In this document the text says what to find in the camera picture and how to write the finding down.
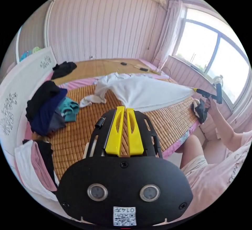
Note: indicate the person's body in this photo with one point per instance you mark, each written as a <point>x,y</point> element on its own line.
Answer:
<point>212,176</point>

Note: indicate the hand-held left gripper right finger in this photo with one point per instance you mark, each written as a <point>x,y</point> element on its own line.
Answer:
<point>134,135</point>

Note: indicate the bed with woven mat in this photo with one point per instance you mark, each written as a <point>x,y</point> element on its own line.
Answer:
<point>84,141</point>

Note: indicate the black garment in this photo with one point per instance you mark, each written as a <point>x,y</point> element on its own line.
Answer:
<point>201,111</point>
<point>64,69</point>

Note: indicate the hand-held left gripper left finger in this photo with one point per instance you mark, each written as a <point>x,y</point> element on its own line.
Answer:
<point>115,131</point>

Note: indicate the pile of dark clothes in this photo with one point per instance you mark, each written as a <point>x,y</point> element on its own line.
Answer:
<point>47,108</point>

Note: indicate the person's right hand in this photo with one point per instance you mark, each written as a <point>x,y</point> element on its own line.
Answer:
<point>210,105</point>

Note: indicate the white long sleeve shirt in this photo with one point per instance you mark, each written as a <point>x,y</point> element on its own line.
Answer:
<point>145,94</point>

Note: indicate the pile of white pink clothes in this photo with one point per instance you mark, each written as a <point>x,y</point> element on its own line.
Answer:
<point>33,165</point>

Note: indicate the person's right forearm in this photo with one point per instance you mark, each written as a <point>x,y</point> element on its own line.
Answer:
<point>224,125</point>

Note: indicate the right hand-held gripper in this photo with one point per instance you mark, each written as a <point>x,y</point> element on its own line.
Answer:
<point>205,93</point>

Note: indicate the pink curtain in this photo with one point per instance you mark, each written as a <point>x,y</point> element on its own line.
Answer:
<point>167,37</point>

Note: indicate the small fan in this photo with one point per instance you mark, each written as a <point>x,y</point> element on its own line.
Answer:
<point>218,80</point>

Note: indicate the window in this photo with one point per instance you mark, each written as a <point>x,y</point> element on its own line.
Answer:
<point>208,49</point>

